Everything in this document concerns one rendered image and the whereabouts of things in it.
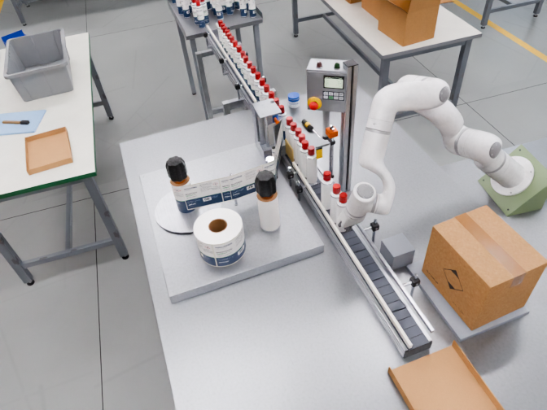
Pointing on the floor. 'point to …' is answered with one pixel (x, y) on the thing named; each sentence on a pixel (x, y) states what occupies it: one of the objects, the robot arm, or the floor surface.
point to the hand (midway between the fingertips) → (347, 226)
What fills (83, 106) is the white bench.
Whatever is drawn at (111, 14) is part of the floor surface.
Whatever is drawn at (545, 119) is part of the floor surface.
